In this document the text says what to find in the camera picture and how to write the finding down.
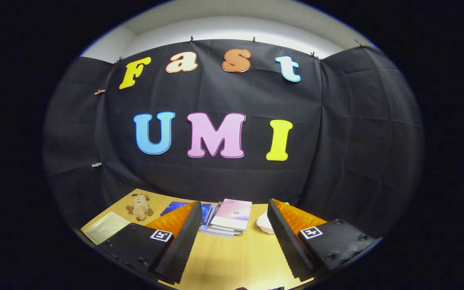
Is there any pink cover book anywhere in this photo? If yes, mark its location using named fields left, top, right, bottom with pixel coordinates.
left=210, top=198, right=253, bottom=233

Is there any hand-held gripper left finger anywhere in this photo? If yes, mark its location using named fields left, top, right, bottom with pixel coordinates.
left=97, top=200, right=203, bottom=284

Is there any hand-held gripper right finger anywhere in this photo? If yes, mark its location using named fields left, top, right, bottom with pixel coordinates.
left=267, top=198, right=377, bottom=282

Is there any beige fabric storage box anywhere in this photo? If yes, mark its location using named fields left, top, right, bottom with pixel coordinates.
left=84, top=212, right=131, bottom=245

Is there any beige plush dog toy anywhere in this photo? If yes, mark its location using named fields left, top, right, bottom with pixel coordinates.
left=126, top=194, right=155, bottom=222

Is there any white book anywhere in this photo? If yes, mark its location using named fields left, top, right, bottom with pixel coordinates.
left=206, top=205, right=244, bottom=236

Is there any white plush toy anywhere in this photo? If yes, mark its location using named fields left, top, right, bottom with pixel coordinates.
left=255, top=211, right=275, bottom=235

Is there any dark blue book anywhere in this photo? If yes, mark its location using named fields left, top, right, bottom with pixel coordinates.
left=160, top=201, right=212, bottom=226

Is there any light blue book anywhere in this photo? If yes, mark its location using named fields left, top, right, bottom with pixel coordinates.
left=199, top=205, right=236, bottom=238

